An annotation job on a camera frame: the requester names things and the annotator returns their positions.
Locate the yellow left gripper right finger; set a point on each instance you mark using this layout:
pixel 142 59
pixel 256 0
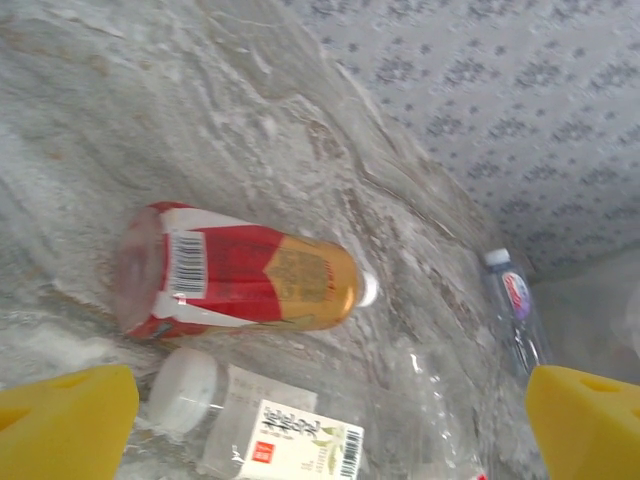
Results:
pixel 590 430

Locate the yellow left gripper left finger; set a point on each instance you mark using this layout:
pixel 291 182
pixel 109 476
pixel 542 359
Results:
pixel 55 430

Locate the clear water bottle purple-red label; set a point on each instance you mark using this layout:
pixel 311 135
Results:
pixel 515 300

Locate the red and yellow label bottle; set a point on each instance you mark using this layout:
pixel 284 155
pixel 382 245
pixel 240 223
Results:
pixel 225 270

